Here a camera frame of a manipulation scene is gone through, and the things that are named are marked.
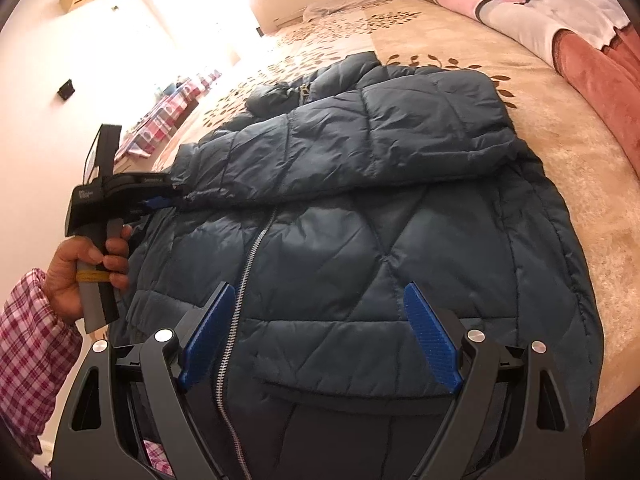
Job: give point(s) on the left forearm in plaid sleeve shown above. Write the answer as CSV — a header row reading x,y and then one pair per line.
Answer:
x,y
38,351

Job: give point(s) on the dark blue puffer jacket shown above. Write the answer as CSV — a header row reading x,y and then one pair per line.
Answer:
x,y
319,204

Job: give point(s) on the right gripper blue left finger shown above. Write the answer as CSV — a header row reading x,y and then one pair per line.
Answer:
x,y
202,333

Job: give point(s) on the black wall socket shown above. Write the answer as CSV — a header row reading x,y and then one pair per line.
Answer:
x,y
66,90

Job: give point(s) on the red-brown fleece blanket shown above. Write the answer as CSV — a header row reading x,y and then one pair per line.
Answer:
x,y
608,79

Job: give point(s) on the plaid cloth on nightstand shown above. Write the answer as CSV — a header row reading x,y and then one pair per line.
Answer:
x,y
161,122

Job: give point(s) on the pink and white folded quilt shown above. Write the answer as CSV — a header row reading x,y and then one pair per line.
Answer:
x,y
534,23

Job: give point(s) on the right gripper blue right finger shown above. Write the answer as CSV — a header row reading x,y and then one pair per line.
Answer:
x,y
439,349

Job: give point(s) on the beige leaf-pattern bed blanket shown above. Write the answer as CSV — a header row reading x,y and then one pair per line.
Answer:
x,y
579,153

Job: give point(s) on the person's left hand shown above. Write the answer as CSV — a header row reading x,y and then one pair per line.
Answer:
x,y
78,262

